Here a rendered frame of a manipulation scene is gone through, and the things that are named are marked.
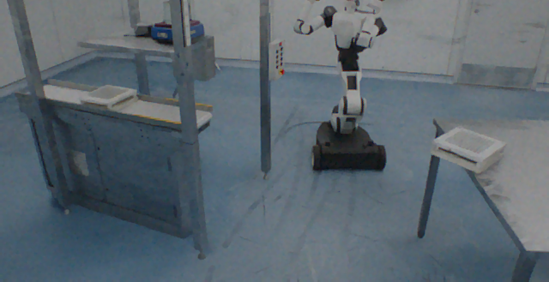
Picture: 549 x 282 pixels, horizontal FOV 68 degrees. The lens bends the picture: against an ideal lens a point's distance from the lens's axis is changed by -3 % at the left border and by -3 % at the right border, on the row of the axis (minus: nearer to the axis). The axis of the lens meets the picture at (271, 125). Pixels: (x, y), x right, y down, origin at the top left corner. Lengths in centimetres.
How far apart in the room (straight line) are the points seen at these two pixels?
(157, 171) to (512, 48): 466
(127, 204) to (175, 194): 45
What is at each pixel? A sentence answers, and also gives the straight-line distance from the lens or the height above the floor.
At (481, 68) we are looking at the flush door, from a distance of 592.
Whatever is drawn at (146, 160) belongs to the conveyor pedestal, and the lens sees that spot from 257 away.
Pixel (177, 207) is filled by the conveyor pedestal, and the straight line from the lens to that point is 260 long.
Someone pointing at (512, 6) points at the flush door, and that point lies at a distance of 582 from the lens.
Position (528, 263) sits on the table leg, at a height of 74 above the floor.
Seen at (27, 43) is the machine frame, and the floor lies 121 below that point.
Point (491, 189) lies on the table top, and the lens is 190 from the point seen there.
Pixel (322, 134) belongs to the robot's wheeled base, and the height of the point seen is 17.
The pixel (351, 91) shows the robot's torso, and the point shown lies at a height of 66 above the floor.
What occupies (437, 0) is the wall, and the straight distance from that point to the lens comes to 566.
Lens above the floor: 175
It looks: 25 degrees down
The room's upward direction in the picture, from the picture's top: straight up
